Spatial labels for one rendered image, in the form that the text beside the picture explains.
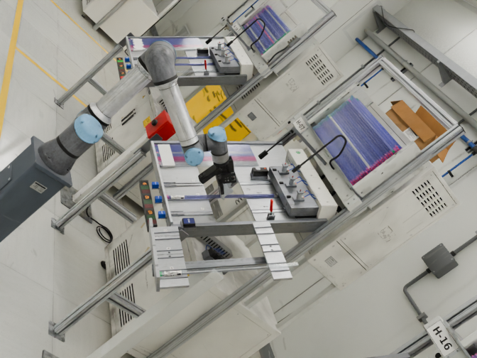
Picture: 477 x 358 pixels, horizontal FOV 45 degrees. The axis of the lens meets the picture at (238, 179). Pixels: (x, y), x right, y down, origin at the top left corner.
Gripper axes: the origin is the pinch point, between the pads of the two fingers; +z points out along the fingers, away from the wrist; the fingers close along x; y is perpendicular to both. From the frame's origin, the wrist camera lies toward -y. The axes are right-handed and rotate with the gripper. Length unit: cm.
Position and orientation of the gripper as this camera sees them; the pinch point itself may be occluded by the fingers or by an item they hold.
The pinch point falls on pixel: (221, 196)
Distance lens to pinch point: 264.0
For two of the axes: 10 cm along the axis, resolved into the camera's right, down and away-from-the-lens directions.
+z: 1.0, 8.0, 6.0
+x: -2.4, -5.6, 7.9
